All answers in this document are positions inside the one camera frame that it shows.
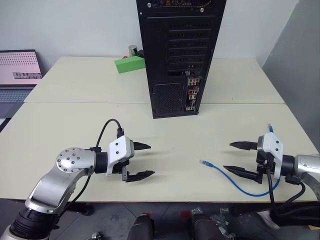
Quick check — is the dark rounded shape red top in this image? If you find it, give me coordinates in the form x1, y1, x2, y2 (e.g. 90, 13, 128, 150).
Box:
128, 212, 155, 240

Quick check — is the green rectangular box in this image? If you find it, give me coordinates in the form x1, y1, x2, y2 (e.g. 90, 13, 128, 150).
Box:
113, 55, 147, 75

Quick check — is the clear plastic parts bag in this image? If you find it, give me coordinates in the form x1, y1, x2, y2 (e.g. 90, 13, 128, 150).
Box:
211, 206, 237, 240

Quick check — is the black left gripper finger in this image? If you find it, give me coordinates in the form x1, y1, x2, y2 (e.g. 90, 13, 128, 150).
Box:
133, 141, 152, 152
125, 170, 156, 184

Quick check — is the dark brown rounded shape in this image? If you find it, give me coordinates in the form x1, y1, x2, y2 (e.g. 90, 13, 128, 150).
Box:
189, 211, 226, 240

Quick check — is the blue ethernet cable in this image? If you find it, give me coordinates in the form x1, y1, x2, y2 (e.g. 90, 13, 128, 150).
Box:
198, 123, 281, 197

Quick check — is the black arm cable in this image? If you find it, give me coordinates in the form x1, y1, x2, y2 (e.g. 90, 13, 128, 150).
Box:
264, 159, 307, 221
66, 119, 125, 211

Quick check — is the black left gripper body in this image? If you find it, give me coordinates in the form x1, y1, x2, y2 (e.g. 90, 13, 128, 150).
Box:
112, 159, 131, 182

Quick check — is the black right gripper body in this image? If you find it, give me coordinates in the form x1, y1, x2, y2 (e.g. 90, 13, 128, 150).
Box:
254, 149, 276, 185

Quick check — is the black table foot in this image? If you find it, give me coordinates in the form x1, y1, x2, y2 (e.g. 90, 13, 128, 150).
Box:
71, 202, 94, 217

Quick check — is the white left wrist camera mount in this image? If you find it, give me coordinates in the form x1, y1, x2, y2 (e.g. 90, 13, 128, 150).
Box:
105, 136, 136, 178

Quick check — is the silver metal can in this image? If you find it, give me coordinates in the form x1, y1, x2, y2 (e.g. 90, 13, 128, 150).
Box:
128, 44, 139, 58

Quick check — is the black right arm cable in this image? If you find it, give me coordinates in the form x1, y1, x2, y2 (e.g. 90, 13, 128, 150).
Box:
264, 159, 307, 221

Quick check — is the black computer tower case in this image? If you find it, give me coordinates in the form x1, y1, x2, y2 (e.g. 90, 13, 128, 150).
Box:
135, 0, 228, 120

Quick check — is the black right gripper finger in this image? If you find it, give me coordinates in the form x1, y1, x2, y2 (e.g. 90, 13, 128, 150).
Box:
229, 140, 259, 152
222, 164, 258, 181

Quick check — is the open laptop pink screen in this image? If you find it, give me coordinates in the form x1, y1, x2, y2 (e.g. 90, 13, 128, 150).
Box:
0, 49, 44, 119

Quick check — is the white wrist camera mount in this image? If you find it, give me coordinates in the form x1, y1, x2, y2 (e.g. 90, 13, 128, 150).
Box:
257, 132, 284, 179
105, 136, 136, 178

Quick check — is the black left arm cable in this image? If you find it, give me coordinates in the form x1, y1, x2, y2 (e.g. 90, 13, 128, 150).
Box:
66, 119, 125, 211

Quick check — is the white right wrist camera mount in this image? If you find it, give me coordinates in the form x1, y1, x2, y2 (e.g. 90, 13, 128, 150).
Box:
257, 132, 284, 179

